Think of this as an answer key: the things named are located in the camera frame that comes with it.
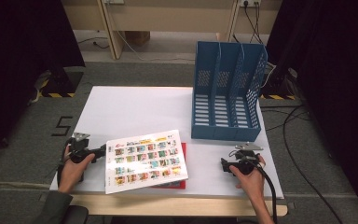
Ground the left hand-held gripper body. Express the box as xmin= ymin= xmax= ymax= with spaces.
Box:
xmin=64 ymin=132 xmax=99 ymax=164

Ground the black curtain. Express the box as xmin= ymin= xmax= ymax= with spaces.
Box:
xmin=0 ymin=0 xmax=87 ymax=167
xmin=265 ymin=0 xmax=358 ymax=218

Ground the light wooden desk frame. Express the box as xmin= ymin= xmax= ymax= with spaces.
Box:
xmin=60 ymin=0 xmax=283 ymax=61

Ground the black stand base striped tape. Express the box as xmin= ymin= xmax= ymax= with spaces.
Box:
xmin=260 ymin=66 xmax=297 ymax=101
xmin=38 ymin=68 xmax=85 ymax=99

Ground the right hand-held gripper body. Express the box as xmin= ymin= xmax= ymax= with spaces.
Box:
xmin=227 ymin=142 xmax=265 ymax=175

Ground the grey cable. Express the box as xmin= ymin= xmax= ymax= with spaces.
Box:
xmin=260 ymin=61 xmax=277 ymax=89
xmin=27 ymin=70 xmax=50 ymax=106

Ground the red book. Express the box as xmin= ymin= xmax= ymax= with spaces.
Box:
xmin=150 ymin=142 xmax=187 ymax=190

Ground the white picture book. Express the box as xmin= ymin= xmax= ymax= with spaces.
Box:
xmin=104 ymin=129 xmax=189 ymax=195

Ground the thick black gripper cable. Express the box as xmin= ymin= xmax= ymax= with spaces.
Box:
xmin=243 ymin=157 xmax=278 ymax=224

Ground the person's right hand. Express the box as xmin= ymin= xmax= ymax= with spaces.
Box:
xmin=228 ymin=155 xmax=267 ymax=203

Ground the person's left hand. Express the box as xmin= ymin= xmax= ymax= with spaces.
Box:
xmin=58 ymin=153 xmax=96 ymax=195

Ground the long black floor cable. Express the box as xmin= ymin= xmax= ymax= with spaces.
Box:
xmin=282 ymin=105 xmax=344 ymax=224

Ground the black chair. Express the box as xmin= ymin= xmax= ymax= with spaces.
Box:
xmin=62 ymin=204 xmax=90 ymax=224

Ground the blue file rack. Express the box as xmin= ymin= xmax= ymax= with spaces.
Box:
xmin=190 ymin=40 xmax=269 ymax=143

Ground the black socket cable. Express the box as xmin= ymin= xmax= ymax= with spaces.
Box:
xmin=254 ymin=2 xmax=261 ymax=43
xmin=243 ymin=2 xmax=264 ymax=45

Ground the brown cardboard box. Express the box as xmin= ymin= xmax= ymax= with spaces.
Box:
xmin=124 ymin=31 xmax=152 ymax=48

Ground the white floor cable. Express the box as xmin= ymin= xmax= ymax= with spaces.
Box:
xmin=116 ymin=31 xmax=197 ymax=63

